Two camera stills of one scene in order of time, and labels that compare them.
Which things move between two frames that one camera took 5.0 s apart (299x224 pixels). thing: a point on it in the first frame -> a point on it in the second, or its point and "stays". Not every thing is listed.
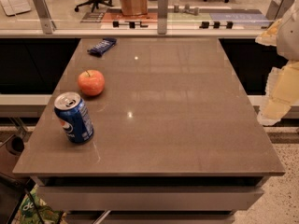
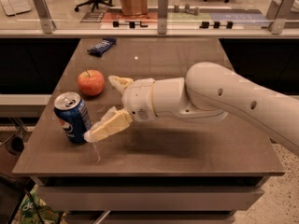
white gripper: (290, 35) -> (138, 99)
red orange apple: (91, 82) stays
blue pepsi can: (74, 117) stays
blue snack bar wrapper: (99, 49) stays
